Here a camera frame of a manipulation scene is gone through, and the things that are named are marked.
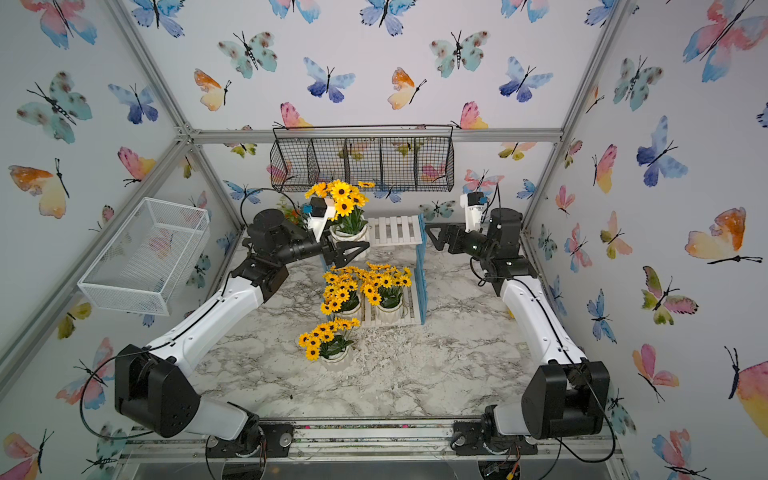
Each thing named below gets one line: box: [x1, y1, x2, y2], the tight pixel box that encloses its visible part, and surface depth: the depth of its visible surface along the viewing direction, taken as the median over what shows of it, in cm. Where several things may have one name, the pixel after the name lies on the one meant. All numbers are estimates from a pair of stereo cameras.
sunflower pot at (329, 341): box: [298, 317, 361, 363], surface depth 80 cm
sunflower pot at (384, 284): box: [358, 262, 413, 324], surface depth 88 cm
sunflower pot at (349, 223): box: [305, 179, 370, 243], surface depth 62 cm
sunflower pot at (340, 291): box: [320, 266, 361, 316], surface depth 84 cm
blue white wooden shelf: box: [363, 213, 428, 328], surface depth 87 cm
